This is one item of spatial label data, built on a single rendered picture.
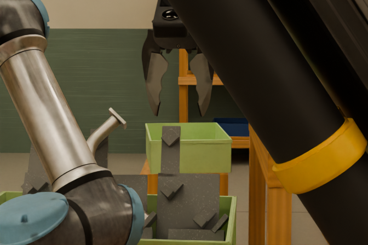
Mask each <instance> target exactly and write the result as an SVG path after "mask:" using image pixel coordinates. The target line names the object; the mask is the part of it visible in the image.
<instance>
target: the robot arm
mask: <svg viewBox="0 0 368 245"><path fill-rule="evenodd" d="M47 22H49V16H48V12H47V10H46V8H45V6H44V4H43V2H42V1H41V0H0V75H1V77H2V79H3V81H4V84H5V86H6V88H7V90H8V92H9V94H10V97H11V99H12V101H13V104H14V106H15V108H16V110H17V112H18V114H19V116H20V119H21V121H22V123H23V125H24V127H25V129H26V132H27V134H28V136H29V138H30V140H31V142H32V145H33V147H34V149H35V151H36V153H37V155H38V158H39V160H40V162H41V164H42V166H43V168H44V170H45V173H46V175H47V177H48V179H49V181H50V183H51V186H52V190H51V192H37V193H36V194H27V195H22V196H19V197H16V198H13V199H11V200H9V201H6V202H5V203H3V204H1V205H0V245H137V244H138V243H139V241H140V239H141V237H142V234H143V227H144V225H145V214H144V210H143V205H142V202H141V200H140V198H139V196H138V194H137V193H136V191H135V190H134V189H133V188H130V187H128V186H127V185H124V184H117V183H116V181H115V179H114V177H113V175H112V173H111V171H110V170H109V169H106V168H103V167H100V166H98V165H97V163H96V161H95V159H94V157H93V155H92V153H91V150H90V148H89V146H88V144H87V142H86V140H85V138H84V136H83V134H82V132H81V130H80V128H79V126H78V124H77V122H76V120H75V117H74V115H73V113H72V111H71V109H70V107H69V105H68V103H67V101H66V99H65V97H64V95H63V93H62V91H61V89H60V87H59V84H58V82H57V80H56V78H55V76H54V74H53V72H52V70H51V68H50V66H49V64H48V61H47V59H46V58H45V56H44V52H45V50H46V48H47V45H48V43H47V39H48V36H49V31H50V26H48V24H47ZM152 23H153V24H152V25H153V29H152V30H151V29H149V30H148V34H147V38H146V40H145V42H144V44H143V47H142V65H143V73H144V78H145V83H146V91H147V97H148V101H149V105H150V107H151V110H152V112H153V114H154V115H155V116H158V113H159V109H160V104H161V102H160V98H159V95H160V92H161V90H162V88H163V86H162V77H163V75H164V73H165V72H166V71H167V69H168V65H169V62H168V61H167V60H166V58H165V57H164V56H163V55H162V53H163V52H162V51H161V50H165V49H166V53H167V54H169V53H170V52H171V51H172V49H185V50H186V51H187V53H188V54H191V53H192V50H198V51H197V55H196V56H195V57H194V58H193V60H192V61H191V62H190V63H189V65H190V69H191V72H192V73H193V74H194V75H195V78H196V80H197V85H196V88H195V89H196V91H197V92H198V95H199V101H198V103H197V104H198V108H199V112H200V116H204V115H205V112H206V110H207V108H208V106H209V102H210V97H211V89H212V82H213V77H214V69H213V68H212V66H211V65H210V63H209V62H208V60H207V59H206V57H205V56H204V54H203V53H202V51H201V50H200V48H199V47H198V45H197V44H196V42H195V41H194V39H193V38H192V36H191V35H190V33H189V32H188V30H187V29H186V27H185V26H184V24H183V23H182V21H181V20H180V18H179V17H178V15H177V14H176V12H175V11H174V9H173V8H172V6H171V4H170V3H169V1H168V0H158V2H157V6H156V11H155V14H154V19H153V20H152Z"/></svg>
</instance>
